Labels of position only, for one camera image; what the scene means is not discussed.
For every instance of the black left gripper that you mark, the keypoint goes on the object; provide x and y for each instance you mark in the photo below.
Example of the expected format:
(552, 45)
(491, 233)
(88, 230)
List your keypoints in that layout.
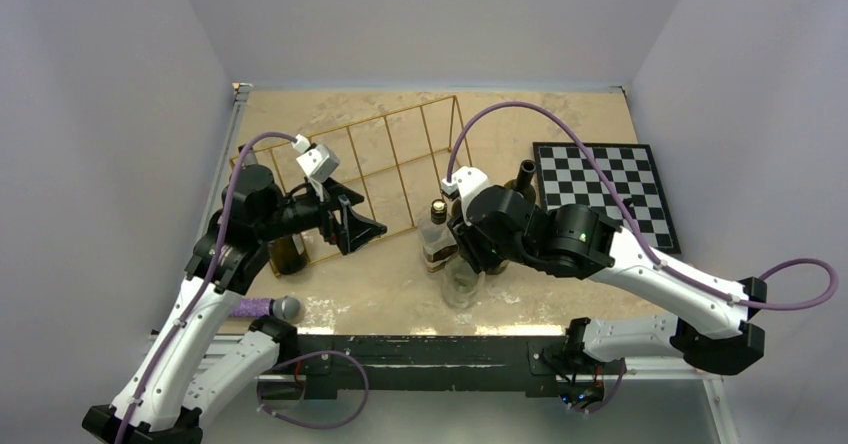
(353, 228)

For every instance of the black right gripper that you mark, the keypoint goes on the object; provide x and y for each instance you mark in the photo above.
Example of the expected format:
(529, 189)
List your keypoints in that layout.
(469, 248)

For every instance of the clear square bottle black cap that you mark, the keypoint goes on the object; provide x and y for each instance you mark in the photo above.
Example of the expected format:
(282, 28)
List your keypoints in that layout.
(437, 243)

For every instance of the olive bottle silver neck foil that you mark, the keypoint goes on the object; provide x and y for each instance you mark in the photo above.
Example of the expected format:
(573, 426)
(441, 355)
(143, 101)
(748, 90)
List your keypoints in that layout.
(288, 252)

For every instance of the clear round glass bottle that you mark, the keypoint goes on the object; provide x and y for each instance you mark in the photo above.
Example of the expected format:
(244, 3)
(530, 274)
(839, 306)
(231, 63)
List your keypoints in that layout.
(460, 284)

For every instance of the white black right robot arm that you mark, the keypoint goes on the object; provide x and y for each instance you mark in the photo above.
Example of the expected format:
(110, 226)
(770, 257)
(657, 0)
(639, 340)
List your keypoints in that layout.
(713, 334)

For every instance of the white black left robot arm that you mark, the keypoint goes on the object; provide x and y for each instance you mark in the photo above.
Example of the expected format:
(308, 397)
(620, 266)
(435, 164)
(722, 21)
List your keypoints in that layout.
(168, 400)

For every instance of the dark green bottle white label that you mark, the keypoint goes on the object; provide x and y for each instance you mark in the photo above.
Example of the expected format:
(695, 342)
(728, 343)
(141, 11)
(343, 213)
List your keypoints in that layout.
(497, 267)

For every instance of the dark green bottle right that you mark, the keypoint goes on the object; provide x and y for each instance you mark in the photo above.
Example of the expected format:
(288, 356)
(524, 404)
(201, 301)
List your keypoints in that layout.
(523, 182)

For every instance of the black chess piece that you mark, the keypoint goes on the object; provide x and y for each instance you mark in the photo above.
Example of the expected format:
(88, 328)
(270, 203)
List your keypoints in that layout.
(630, 207)

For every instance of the gold wire wine rack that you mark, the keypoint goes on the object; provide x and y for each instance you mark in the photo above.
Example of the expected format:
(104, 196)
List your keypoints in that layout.
(394, 159)

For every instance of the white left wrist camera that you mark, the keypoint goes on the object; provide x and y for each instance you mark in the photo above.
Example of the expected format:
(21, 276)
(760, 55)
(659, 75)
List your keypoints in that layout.
(317, 163)

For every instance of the purple handled microphone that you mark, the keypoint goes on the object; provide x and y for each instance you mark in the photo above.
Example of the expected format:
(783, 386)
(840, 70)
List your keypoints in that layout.
(287, 308)

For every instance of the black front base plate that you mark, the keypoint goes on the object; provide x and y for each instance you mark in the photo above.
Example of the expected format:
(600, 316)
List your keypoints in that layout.
(536, 366)

